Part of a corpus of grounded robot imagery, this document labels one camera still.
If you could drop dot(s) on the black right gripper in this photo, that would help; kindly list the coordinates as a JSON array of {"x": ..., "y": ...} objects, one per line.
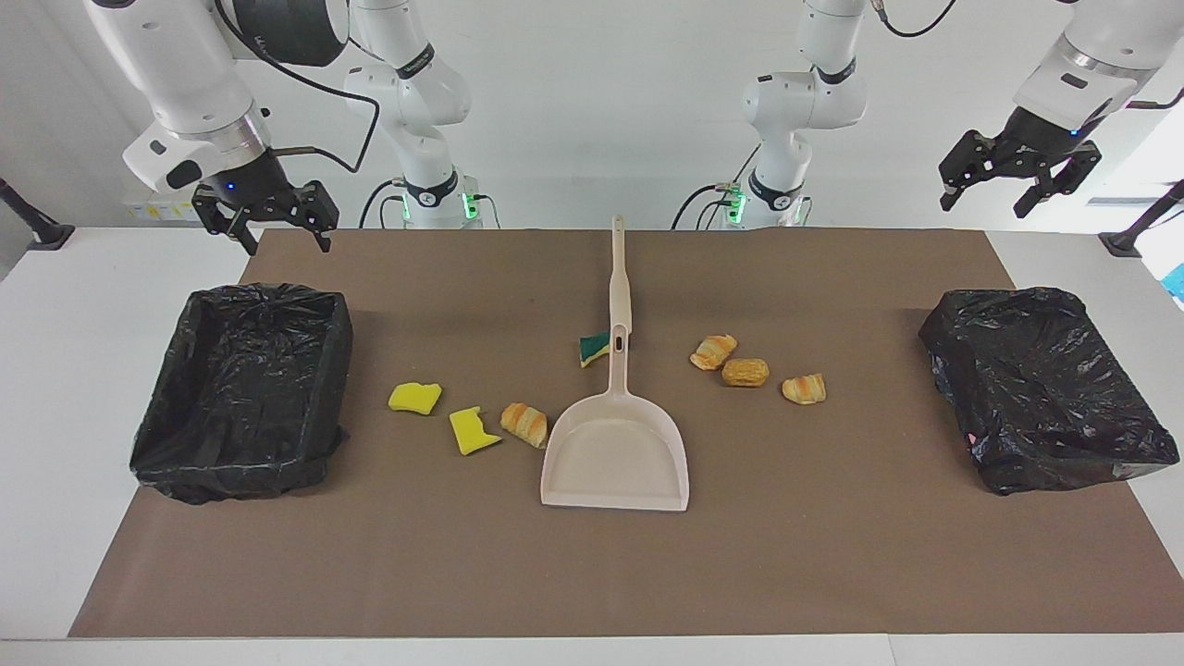
[{"x": 250, "y": 185}]

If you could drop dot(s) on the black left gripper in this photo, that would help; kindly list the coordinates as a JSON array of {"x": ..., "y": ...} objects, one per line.
[{"x": 1031, "y": 143}]

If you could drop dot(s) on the small golden croissant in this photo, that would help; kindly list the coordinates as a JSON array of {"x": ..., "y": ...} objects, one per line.
[{"x": 804, "y": 388}]

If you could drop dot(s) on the round brown bread bun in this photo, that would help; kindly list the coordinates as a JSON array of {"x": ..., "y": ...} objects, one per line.
[{"x": 745, "y": 372}]

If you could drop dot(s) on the green and yellow sponge piece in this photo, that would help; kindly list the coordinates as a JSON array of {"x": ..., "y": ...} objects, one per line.
[{"x": 592, "y": 350}]

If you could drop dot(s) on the pale pastry piece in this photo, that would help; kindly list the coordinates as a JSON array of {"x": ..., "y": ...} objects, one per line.
[{"x": 713, "y": 351}]

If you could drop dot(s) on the beige brush black bristles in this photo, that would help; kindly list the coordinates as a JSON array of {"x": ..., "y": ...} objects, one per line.
[{"x": 620, "y": 277}]

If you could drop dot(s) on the beige plastic dustpan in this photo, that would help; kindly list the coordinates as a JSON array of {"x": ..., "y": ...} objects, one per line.
[{"x": 615, "y": 453}]

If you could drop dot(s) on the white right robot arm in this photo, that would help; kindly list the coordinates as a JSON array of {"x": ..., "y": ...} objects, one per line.
[{"x": 185, "y": 65}]

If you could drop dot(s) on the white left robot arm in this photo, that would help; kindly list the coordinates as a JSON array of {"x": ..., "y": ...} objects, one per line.
[{"x": 795, "y": 102}]

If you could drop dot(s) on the open bin with black bag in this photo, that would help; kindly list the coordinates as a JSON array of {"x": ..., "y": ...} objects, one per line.
[{"x": 240, "y": 398}]

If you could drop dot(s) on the bin wrapped in black bag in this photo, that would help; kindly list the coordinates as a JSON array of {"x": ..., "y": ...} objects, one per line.
[{"x": 1045, "y": 388}]

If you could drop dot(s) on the blue object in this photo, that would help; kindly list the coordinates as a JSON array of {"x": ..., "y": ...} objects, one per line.
[{"x": 1177, "y": 282}]

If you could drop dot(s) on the notched yellow sponge piece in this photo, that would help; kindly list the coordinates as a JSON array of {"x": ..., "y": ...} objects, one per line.
[{"x": 474, "y": 433}]

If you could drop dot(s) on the large striped croissant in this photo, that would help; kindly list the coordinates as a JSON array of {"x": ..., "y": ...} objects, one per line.
[{"x": 524, "y": 424}]

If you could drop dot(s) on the brown table mat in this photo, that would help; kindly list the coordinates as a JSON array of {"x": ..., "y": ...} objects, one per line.
[{"x": 592, "y": 573}]

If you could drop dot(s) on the white wall box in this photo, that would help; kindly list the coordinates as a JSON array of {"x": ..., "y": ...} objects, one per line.
[{"x": 153, "y": 208}]

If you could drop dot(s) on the black camera stand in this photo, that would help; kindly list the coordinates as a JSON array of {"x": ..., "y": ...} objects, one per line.
[
  {"x": 42, "y": 231},
  {"x": 1128, "y": 240}
]

